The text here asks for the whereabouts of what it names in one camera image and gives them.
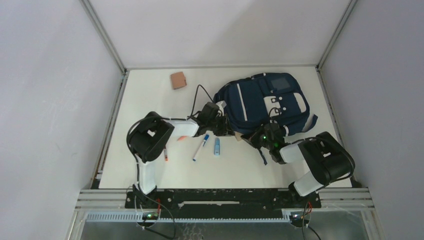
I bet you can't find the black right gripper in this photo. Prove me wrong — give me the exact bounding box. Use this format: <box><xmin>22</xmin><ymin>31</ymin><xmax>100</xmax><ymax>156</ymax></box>
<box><xmin>241</xmin><ymin>124</ymin><xmax>274</xmax><ymax>151</ymax></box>

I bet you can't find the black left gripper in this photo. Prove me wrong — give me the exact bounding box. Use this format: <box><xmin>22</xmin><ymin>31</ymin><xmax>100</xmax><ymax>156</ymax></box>
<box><xmin>207</xmin><ymin>114</ymin><xmax>236</xmax><ymax>138</ymax></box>

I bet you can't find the navy blue student backpack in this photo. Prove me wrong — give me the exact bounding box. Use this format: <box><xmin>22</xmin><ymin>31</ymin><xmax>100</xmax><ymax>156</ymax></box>
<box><xmin>213</xmin><ymin>72</ymin><xmax>318</xmax><ymax>137</ymax></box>

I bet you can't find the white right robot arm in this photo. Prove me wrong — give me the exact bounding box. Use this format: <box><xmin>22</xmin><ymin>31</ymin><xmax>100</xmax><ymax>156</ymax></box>
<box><xmin>241</xmin><ymin>123</ymin><xmax>356</xmax><ymax>208</ymax></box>

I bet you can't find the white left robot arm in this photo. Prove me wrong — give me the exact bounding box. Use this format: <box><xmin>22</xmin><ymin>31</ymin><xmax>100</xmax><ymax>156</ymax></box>
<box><xmin>126</xmin><ymin>101</ymin><xmax>234</xmax><ymax>209</ymax></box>

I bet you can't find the white marker blue cap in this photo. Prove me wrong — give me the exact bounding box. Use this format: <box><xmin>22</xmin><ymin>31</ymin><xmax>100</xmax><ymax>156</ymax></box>
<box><xmin>192</xmin><ymin>134</ymin><xmax>210</xmax><ymax>162</ymax></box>

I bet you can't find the red and white pen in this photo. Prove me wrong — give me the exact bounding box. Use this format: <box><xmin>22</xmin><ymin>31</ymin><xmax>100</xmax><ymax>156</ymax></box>
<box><xmin>163</xmin><ymin>148</ymin><xmax>169</xmax><ymax>162</ymax></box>

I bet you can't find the black mounting rail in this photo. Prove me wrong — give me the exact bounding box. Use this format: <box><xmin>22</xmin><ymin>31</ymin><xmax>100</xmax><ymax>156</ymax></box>
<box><xmin>124</xmin><ymin>187</ymin><xmax>322</xmax><ymax>220</ymax></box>

